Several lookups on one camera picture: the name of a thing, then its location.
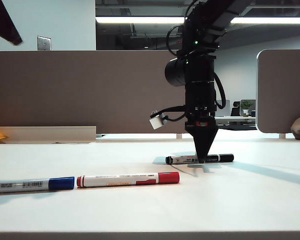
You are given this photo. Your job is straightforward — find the red whiteboard marker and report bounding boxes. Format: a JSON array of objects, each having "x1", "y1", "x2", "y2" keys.
[{"x1": 76, "y1": 171, "x2": 180, "y2": 188}]

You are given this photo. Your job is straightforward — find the grey ceiling air duct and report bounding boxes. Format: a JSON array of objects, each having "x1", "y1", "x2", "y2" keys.
[{"x1": 129, "y1": 23, "x2": 181, "y2": 38}]

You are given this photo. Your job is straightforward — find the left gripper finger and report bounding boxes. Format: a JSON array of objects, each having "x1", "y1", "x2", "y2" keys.
[{"x1": 0, "y1": 0, "x2": 23, "y2": 46}]

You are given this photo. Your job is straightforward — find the metal wall switch plate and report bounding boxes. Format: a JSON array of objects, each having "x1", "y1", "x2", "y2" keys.
[{"x1": 36, "y1": 35, "x2": 52, "y2": 52}]

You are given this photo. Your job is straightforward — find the blue whiteboard marker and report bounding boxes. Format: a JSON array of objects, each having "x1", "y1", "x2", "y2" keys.
[{"x1": 0, "y1": 176, "x2": 75, "y2": 194}]

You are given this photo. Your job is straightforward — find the distant white desk screen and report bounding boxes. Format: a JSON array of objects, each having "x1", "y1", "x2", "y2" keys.
[{"x1": 216, "y1": 99, "x2": 230, "y2": 117}]

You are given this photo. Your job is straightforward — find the black office chair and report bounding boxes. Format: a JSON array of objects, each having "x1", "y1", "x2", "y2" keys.
[{"x1": 231, "y1": 100, "x2": 241, "y2": 117}]

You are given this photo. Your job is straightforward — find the brown felt desk partition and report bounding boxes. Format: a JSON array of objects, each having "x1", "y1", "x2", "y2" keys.
[
  {"x1": 256, "y1": 49, "x2": 300, "y2": 134},
  {"x1": 0, "y1": 49, "x2": 188, "y2": 135}
]

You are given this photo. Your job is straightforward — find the thin black camera cable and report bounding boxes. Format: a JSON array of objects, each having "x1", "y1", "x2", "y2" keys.
[{"x1": 164, "y1": 113, "x2": 186, "y2": 122}]

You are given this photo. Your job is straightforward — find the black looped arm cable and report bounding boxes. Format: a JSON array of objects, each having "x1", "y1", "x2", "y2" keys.
[
  {"x1": 213, "y1": 72, "x2": 227, "y2": 110},
  {"x1": 166, "y1": 24, "x2": 191, "y2": 58}
]

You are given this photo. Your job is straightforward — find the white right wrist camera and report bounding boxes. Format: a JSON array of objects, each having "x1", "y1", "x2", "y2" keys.
[{"x1": 149, "y1": 112, "x2": 168, "y2": 130}]

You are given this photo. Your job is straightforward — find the small potted green plant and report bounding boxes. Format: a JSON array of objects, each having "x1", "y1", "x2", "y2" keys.
[{"x1": 239, "y1": 99, "x2": 255, "y2": 118}]

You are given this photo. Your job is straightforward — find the black whiteboard marker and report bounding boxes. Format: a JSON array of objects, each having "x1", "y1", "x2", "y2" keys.
[{"x1": 165, "y1": 153, "x2": 235, "y2": 165}]

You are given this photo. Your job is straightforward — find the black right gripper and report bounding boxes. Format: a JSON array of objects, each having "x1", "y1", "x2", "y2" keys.
[{"x1": 184, "y1": 81, "x2": 220, "y2": 164}]

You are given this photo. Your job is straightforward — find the white ceiling light strip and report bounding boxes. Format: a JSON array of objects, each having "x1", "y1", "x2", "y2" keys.
[{"x1": 95, "y1": 16, "x2": 300, "y2": 25}]

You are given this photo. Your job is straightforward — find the black right camera bracket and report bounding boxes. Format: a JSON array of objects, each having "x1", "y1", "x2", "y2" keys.
[{"x1": 151, "y1": 105, "x2": 187, "y2": 118}]

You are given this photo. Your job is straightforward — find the beige desk tray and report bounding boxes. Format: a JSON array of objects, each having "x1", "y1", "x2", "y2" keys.
[{"x1": 0, "y1": 125, "x2": 97, "y2": 145}]

